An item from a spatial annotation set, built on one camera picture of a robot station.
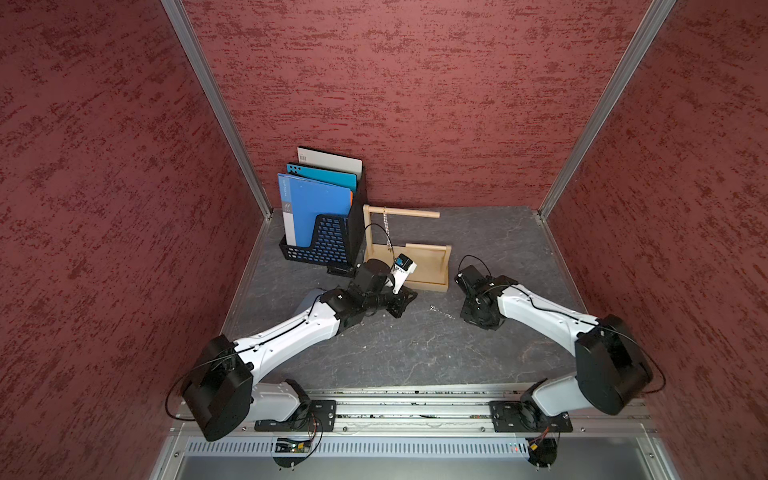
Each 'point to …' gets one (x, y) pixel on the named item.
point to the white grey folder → (320, 159)
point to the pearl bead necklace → (388, 238)
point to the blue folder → (303, 201)
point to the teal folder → (325, 176)
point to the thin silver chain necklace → (433, 308)
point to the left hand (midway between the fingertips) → (411, 298)
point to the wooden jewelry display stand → (432, 261)
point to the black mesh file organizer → (339, 243)
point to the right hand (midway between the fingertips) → (473, 323)
